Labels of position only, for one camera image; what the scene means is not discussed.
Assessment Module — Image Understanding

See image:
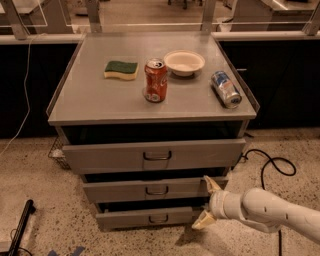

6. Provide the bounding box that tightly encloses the grey bottom drawer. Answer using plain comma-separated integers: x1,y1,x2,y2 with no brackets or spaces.
96,206,202,230

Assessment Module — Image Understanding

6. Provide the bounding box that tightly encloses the black floor cable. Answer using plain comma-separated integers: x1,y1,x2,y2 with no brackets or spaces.
240,148,298,256

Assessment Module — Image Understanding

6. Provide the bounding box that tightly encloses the blue silver soda can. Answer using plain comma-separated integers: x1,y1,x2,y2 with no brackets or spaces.
211,71,242,109

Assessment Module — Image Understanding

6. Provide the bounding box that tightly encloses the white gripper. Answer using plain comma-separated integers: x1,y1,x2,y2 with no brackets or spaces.
192,175,243,230

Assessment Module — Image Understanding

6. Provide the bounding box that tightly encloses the red soda can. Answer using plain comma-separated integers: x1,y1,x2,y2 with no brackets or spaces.
144,58,167,103

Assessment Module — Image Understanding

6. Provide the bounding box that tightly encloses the white bowl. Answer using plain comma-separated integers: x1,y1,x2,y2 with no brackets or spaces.
164,50,205,77

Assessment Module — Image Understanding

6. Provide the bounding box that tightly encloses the grey drawer cabinet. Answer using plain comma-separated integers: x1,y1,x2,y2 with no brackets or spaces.
48,32,259,215

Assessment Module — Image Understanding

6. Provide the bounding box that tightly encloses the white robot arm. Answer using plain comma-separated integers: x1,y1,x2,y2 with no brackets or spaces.
192,176,320,243

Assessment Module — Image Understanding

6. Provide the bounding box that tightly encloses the black bar on floor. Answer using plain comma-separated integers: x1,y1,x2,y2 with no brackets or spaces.
7,199,36,256

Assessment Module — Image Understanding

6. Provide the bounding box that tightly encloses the wire basket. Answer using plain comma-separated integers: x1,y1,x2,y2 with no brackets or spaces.
48,137,70,170

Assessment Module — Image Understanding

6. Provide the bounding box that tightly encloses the grey drawer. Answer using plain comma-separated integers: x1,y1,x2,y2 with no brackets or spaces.
82,176,230,204
96,206,202,230
63,139,246,174

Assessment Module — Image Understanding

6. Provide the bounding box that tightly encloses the white cable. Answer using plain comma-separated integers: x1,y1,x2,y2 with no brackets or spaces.
0,33,41,158

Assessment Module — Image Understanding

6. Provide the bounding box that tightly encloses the green yellow sponge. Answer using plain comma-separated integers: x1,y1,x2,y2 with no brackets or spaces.
104,61,139,80

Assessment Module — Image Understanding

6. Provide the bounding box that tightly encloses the blue tape on floor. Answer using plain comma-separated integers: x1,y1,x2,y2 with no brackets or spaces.
47,246,85,256

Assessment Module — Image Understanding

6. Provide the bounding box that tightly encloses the grey top drawer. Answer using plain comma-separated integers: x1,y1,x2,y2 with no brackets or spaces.
63,139,246,174

